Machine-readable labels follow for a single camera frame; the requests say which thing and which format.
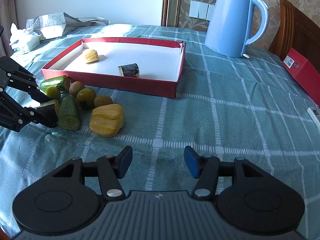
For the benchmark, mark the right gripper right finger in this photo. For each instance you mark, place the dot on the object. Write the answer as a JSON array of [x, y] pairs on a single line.
[[207, 169]]

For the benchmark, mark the wooden headboard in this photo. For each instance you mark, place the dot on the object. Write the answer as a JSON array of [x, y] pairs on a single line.
[[296, 31]]

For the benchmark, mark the checked teal tablecloth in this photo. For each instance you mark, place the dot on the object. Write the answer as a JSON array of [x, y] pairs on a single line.
[[224, 106]]

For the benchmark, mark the red shallow cardboard tray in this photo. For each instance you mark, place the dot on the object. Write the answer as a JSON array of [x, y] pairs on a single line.
[[160, 64]]

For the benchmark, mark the dark eggplant slice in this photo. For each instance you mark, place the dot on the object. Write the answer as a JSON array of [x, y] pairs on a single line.
[[129, 70]]

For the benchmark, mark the large yellow bell pepper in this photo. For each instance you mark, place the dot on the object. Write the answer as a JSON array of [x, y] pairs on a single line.
[[107, 120]]

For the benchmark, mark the white remote control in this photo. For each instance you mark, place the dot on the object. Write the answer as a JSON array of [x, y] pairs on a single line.
[[315, 116]]

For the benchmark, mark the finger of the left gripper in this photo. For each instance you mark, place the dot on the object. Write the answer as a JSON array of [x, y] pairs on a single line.
[[15, 76], [15, 117]]

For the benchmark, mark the white tissue pack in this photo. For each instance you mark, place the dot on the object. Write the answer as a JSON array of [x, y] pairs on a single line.
[[23, 41]]

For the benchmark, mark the silver patterned gift bag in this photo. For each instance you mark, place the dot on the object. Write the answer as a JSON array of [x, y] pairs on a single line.
[[60, 24]]

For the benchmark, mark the small yellow pepper piece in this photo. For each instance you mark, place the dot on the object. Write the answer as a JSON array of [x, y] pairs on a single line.
[[90, 56]]

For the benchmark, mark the brown kiwi fruit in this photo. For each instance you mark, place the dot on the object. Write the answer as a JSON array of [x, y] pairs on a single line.
[[102, 100], [75, 88]]

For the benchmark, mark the green tomato with stem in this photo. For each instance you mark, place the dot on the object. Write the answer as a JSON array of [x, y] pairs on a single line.
[[85, 98]]

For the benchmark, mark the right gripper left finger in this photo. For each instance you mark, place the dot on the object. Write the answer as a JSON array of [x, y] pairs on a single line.
[[109, 169]]

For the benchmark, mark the short green cucumber piece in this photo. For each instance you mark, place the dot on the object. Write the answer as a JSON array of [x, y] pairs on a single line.
[[69, 117]]

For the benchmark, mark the blue electric kettle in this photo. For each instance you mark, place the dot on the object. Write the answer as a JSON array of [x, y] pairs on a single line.
[[230, 26]]

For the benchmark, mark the brown curtain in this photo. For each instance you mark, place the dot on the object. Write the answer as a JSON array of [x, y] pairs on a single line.
[[7, 17]]

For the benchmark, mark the white wall switch panel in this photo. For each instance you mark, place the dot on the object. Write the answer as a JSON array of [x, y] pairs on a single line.
[[201, 10]]

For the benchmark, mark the long green cucumber half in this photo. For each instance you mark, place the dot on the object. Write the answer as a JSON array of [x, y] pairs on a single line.
[[62, 83]]

